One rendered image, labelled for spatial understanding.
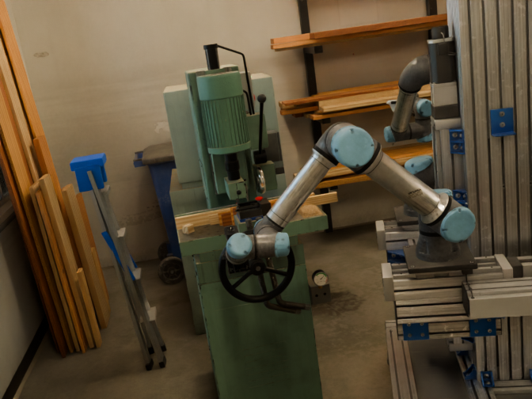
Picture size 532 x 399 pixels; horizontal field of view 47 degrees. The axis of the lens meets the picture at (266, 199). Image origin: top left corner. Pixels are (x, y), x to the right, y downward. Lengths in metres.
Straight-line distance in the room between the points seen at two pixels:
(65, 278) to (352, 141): 2.25
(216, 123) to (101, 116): 2.47
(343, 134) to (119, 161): 3.22
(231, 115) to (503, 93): 0.99
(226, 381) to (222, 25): 2.87
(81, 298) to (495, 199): 2.41
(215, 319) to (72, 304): 1.35
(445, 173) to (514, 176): 0.23
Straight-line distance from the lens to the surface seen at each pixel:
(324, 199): 2.60
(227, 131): 2.39
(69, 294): 3.65
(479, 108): 2.22
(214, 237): 2.39
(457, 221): 1.95
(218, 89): 2.37
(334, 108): 4.30
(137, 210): 4.90
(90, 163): 3.09
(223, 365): 2.61
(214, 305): 2.49
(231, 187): 2.46
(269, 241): 1.85
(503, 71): 2.22
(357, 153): 1.79
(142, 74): 4.73
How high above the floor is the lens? 1.63
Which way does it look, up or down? 15 degrees down
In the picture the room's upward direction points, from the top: 8 degrees counter-clockwise
